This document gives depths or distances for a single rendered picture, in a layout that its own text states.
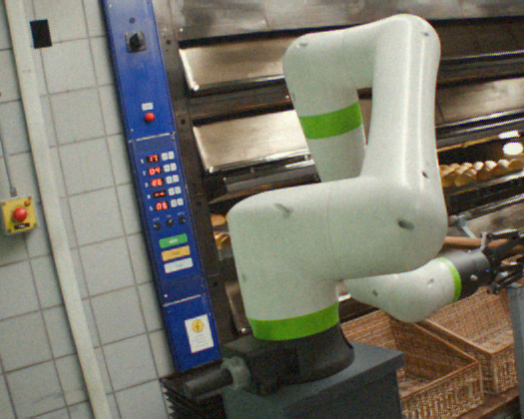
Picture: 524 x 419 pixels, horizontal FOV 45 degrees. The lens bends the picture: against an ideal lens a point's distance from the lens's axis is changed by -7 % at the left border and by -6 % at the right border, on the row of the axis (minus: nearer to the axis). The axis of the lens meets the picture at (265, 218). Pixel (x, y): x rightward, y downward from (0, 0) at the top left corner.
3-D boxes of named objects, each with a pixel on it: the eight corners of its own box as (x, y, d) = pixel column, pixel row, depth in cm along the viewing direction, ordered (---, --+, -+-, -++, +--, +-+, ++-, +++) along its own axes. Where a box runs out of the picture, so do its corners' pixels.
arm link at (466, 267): (466, 306, 121) (460, 259, 120) (426, 300, 131) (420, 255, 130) (488, 297, 124) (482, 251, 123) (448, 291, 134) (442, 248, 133)
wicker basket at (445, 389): (266, 427, 221) (251, 353, 218) (396, 374, 245) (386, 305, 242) (345, 475, 177) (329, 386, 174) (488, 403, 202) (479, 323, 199)
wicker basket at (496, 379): (401, 371, 247) (391, 303, 244) (497, 325, 273) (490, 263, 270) (496, 398, 204) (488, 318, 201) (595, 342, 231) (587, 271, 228)
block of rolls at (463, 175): (379, 190, 337) (377, 179, 336) (445, 173, 358) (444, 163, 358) (463, 187, 283) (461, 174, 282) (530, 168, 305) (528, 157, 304)
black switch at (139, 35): (128, 52, 195) (122, 18, 194) (147, 50, 198) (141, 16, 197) (131, 49, 192) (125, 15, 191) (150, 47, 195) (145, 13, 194)
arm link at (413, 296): (409, 337, 116) (407, 279, 113) (367, 318, 126) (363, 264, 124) (464, 314, 122) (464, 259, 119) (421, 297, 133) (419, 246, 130)
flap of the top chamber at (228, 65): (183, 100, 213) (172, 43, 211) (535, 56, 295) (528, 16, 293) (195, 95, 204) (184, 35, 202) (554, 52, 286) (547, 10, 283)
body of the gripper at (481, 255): (449, 250, 131) (481, 240, 135) (455, 291, 132) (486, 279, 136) (475, 252, 124) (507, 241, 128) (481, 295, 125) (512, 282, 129)
